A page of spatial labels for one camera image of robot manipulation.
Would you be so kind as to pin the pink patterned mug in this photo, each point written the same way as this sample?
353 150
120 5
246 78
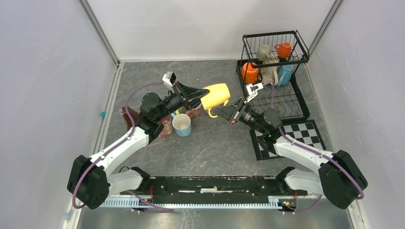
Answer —
167 126

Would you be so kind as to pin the cream floral mug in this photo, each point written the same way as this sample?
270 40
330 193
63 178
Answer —
269 74

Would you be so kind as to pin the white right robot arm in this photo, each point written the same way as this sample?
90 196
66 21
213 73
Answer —
333 175

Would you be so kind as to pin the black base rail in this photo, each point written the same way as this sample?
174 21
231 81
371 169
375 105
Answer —
215 190

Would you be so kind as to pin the pale yellow mug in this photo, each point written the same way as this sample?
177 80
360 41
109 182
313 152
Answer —
181 110

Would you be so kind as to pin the beige grey mug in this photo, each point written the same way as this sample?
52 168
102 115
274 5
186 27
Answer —
263 53

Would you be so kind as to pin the brown wedge block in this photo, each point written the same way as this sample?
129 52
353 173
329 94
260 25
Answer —
126 117

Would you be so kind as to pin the checkerboard calibration board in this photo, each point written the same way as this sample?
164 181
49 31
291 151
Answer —
304 131

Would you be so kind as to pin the salmon floral mug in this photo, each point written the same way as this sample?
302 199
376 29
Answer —
195 112

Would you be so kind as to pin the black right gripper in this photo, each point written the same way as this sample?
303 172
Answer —
229 112

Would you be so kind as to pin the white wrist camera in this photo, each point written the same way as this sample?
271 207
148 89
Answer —
169 78
252 91

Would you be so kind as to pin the orange ribbed mug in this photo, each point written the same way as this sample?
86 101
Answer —
249 73

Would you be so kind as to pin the teal blue mug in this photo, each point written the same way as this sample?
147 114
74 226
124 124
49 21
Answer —
284 74

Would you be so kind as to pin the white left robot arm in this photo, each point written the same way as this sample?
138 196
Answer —
91 179

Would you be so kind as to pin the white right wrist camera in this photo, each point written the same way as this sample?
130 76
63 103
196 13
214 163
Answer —
252 91

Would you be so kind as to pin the small orange cup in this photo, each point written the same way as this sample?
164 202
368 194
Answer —
284 49

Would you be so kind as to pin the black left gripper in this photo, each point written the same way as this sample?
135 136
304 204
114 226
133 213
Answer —
191 96

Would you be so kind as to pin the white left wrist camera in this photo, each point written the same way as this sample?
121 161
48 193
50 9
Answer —
169 78

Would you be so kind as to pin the light blue hexagonal mug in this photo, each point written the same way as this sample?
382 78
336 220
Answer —
181 124

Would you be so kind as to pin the black wire dish rack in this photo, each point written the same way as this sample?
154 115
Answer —
286 99

